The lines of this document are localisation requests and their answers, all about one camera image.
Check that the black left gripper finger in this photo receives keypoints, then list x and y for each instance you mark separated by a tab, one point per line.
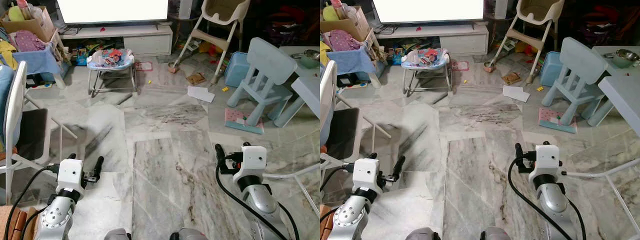
399	165
71	157
372	155
99	164

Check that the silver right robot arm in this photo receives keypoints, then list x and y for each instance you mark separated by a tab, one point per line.
552	202
260	205

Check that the pink children book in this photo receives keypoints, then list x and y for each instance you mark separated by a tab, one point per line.
237	120
552	119

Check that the white paper sheet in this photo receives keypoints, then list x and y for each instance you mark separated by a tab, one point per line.
201	94
516	93

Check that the brown cardboard piece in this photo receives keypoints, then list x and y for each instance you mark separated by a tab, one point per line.
511	78
196	78

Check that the light blue plastic bin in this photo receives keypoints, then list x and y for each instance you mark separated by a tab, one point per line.
550	70
235	70

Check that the grey right robot leg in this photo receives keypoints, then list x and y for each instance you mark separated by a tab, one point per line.
190	235
497	235

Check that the brown wooden furniture piece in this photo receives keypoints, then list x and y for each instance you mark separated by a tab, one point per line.
325	225
12	222

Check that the pale grey table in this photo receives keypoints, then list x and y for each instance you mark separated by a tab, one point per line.
622	95
307	87

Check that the light blue child chair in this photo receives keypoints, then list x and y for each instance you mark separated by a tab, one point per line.
582	62
270	62

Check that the small metal bowl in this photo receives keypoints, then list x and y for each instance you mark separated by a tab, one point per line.
173	67
489	67

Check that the blue cloth covered table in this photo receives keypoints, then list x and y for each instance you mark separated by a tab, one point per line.
35	62
350	62

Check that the small pink mat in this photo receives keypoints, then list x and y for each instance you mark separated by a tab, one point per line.
460	65
143	66

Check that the blue baby bouncer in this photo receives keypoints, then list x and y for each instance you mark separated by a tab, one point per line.
425	57
110	59

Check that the large metal bowl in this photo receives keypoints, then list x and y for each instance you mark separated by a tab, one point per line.
310	59
625	59

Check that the yellow cloth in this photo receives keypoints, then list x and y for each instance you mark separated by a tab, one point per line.
324	54
7	52

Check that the pink clothes pile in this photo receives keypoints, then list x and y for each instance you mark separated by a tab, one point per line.
27	41
342	40

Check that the white television cabinet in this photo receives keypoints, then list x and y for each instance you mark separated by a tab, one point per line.
465	42
145	42

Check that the brown cardboard box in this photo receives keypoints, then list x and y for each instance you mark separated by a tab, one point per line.
30	27
350	26

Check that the beige baby high chair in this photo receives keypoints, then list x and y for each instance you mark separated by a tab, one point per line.
225	12
540	10

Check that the yellow green plush toy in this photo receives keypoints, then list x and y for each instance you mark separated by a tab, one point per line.
331	13
16	13

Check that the bright white television screen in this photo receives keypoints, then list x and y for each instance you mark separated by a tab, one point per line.
427	10
112	10

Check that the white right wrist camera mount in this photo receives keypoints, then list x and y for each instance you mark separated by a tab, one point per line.
546	159
252	160

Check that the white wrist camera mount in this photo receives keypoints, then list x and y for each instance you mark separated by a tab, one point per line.
546	159
252	160
367	172
69	172

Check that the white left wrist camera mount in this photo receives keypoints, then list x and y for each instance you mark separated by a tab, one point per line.
69	172
367	172

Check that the white frame chair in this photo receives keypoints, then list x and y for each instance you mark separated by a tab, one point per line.
329	105
14	110

